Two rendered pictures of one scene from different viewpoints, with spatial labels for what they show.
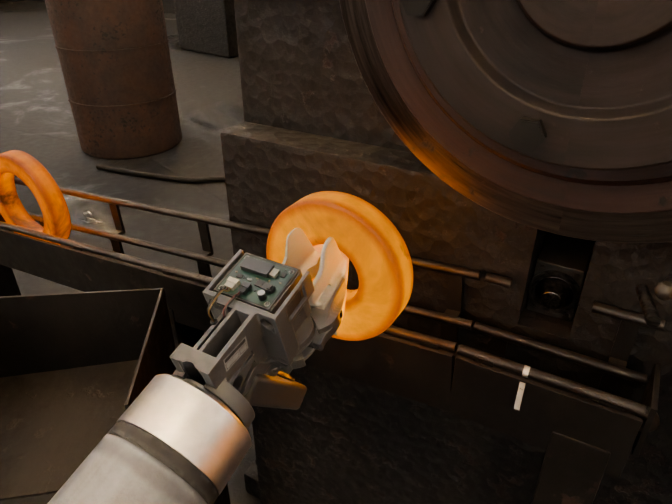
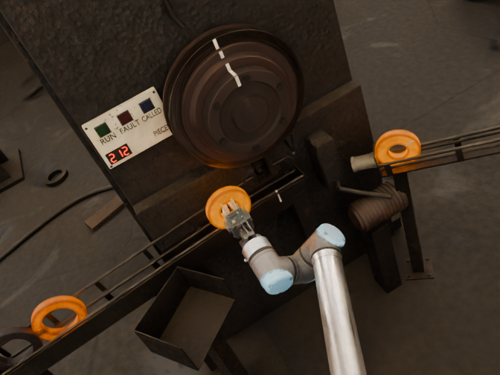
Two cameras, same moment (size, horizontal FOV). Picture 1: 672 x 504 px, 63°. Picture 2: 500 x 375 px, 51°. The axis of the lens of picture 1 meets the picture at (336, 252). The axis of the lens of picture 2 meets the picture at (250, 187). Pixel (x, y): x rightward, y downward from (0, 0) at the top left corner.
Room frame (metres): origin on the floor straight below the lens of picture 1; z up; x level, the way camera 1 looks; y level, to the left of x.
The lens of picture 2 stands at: (-0.65, 0.79, 1.98)
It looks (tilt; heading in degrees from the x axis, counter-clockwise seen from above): 39 degrees down; 321
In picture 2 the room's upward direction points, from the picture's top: 24 degrees counter-clockwise
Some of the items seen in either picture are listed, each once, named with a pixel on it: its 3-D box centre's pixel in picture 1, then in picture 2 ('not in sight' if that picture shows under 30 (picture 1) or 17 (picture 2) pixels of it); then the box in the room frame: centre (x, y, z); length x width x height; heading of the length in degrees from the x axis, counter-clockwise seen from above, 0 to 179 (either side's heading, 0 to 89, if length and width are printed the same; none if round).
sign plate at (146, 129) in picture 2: not in sight; (131, 129); (0.73, 0.02, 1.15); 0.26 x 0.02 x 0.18; 61
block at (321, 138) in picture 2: not in sight; (325, 161); (0.36, -0.43, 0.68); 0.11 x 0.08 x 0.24; 151
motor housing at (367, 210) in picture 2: not in sight; (385, 239); (0.19, -0.44, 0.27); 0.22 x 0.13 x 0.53; 61
